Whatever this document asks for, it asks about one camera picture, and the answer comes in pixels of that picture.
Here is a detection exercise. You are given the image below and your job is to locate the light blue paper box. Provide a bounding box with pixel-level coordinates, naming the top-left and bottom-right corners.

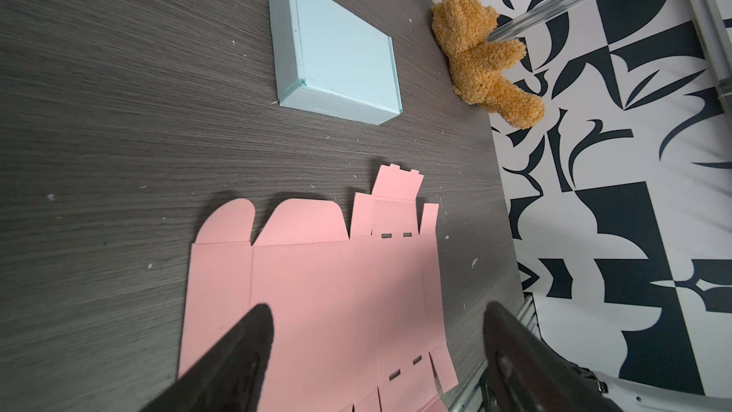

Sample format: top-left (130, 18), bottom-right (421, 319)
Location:
top-left (269, 0), bottom-right (402, 125)

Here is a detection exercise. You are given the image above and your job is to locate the pink paper box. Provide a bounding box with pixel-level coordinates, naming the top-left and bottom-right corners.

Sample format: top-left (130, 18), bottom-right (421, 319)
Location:
top-left (178, 164), bottom-right (458, 411)

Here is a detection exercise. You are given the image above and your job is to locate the brown teddy bear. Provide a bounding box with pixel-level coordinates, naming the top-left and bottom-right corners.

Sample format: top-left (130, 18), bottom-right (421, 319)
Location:
top-left (431, 0), bottom-right (545, 130)

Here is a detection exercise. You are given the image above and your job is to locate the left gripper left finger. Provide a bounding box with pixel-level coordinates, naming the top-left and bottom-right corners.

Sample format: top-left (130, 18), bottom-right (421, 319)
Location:
top-left (143, 303), bottom-right (274, 412)

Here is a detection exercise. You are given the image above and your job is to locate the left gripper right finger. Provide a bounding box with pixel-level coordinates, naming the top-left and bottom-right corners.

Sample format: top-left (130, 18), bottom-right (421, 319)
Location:
top-left (483, 301), bottom-right (621, 411)

